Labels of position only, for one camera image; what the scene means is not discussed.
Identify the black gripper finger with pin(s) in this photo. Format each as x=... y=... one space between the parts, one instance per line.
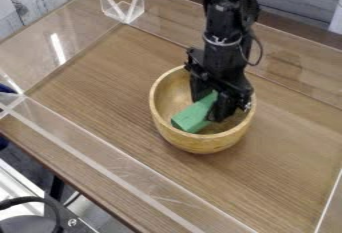
x=200 y=87
x=228 y=101

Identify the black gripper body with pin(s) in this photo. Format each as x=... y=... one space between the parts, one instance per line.
x=222 y=64

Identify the green rectangular block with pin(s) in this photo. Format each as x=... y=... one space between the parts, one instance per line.
x=191 y=119

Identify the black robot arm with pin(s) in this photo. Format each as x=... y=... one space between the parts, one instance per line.
x=228 y=26

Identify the brown wooden bowl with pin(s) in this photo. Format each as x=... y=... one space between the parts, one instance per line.
x=168 y=98

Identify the black table leg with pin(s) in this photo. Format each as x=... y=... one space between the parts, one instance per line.
x=56 y=188

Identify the clear acrylic tray wall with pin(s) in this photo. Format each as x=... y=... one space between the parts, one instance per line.
x=79 y=69

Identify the black metal base plate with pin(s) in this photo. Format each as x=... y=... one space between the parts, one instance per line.
x=21 y=220

